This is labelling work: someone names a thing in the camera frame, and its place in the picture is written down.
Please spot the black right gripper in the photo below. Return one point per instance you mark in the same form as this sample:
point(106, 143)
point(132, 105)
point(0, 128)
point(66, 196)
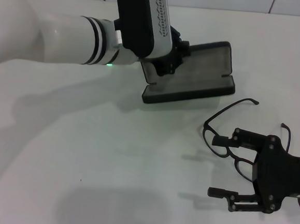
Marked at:
point(280, 174)

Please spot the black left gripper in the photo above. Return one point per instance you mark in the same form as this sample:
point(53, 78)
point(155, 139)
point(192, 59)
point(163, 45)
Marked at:
point(174, 49)

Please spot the black glasses case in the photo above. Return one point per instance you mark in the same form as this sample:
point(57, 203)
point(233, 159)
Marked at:
point(193, 92)

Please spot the black glasses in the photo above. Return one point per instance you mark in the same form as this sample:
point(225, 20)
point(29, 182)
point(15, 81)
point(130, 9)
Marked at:
point(206, 127)

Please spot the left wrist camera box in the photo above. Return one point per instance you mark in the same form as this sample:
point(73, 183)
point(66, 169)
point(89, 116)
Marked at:
point(139, 20)

